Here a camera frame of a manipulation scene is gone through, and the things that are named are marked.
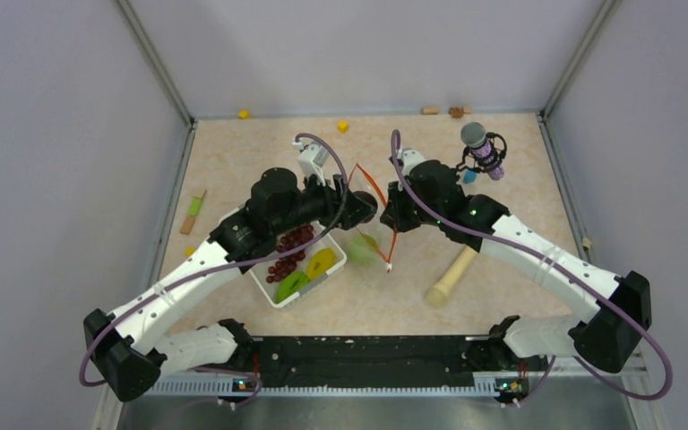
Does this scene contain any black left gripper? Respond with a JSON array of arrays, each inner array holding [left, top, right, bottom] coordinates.
[[272, 168, 375, 235]]

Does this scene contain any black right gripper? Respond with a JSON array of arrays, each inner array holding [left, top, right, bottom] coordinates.
[[381, 177, 444, 233]]

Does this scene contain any microphone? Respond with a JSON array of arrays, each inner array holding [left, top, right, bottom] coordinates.
[[454, 122, 508, 181]]

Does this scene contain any green apple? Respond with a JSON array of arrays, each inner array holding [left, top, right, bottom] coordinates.
[[346, 233, 381, 268]]

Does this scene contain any clear zip bag orange zipper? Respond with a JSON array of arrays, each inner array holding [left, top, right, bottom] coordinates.
[[343, 163, 397, 285]]

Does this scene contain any red grape bunch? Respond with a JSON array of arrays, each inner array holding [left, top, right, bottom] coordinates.
[[265, 224, 314, 283]]

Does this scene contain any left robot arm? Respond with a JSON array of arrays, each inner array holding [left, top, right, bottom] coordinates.
[[79, 168, 377, 402]]

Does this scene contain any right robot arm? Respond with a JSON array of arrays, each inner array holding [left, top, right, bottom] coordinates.
[[381, 159, 651, 374]]

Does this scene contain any blue toy block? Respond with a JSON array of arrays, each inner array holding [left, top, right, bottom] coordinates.
[[462, 170, 477, 185]]

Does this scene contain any white plastic basket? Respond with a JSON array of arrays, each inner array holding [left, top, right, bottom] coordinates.
[[244, 221, 348, 309]]

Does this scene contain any yellow fruit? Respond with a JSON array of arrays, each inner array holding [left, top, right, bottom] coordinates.
[[306, 247, 338, 280]]

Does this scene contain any green pepper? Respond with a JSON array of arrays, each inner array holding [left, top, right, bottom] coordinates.
[[275, 271, 310, 304]]

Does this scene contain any green and wood stick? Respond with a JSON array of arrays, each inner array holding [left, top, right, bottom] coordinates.
[[179, 188, 207, 236]]

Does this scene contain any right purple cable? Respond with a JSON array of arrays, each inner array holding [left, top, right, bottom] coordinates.
[[390, 129, 675, 401]]

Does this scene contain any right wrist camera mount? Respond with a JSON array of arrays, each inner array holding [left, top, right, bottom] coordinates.
[[397, 148, 426, 177]]

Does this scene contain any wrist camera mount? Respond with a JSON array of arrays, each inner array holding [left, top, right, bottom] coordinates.
[[292, 142, 330, 185], [397, 148, 426, 177]]

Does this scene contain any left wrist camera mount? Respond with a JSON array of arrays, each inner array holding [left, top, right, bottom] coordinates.
[[292, 142, 330, 185]]

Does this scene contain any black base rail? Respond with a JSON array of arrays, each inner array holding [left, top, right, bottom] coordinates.
[[232, 335, 519, 389]]

